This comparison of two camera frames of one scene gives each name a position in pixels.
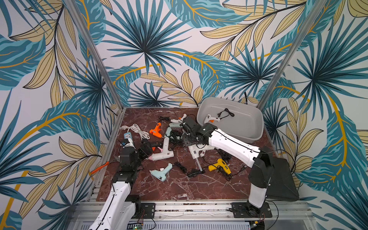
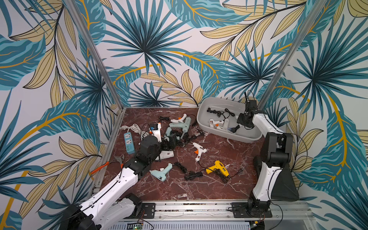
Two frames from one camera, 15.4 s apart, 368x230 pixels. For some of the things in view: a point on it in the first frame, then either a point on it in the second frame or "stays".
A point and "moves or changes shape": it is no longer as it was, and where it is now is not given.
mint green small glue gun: x=161 y=174 stays
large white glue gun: x=197 y=152 -> x=225 y=124
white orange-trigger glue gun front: x=209 y=118 moves or changes shape
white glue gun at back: x=179 y=120 stays
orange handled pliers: x=97 y=169 stays
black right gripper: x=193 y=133 -> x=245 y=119
